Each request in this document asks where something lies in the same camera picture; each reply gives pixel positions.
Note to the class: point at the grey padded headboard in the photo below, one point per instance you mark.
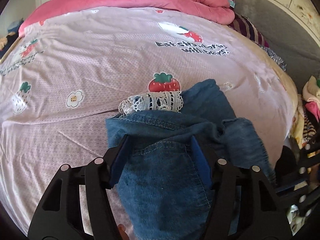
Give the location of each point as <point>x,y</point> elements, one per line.
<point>291,28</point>

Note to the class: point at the blue denim pants lace trim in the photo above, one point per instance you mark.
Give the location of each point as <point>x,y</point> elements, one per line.
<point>162,187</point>

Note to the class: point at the pink plush comforter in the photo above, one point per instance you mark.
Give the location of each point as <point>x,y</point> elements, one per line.
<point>218,11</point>

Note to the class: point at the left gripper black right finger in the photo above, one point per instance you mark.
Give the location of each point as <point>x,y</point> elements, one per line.
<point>244,205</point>

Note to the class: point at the dark floral fabric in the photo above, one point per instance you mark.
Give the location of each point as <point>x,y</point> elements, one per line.
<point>276,58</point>

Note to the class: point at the left hand thumb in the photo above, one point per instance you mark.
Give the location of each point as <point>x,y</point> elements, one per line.
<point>126,233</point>

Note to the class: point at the pink strawberry bear bedsheet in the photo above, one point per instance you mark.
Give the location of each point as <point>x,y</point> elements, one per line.
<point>69,73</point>

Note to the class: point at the striped purple pillow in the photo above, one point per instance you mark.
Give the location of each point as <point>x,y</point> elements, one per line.
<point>245,27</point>

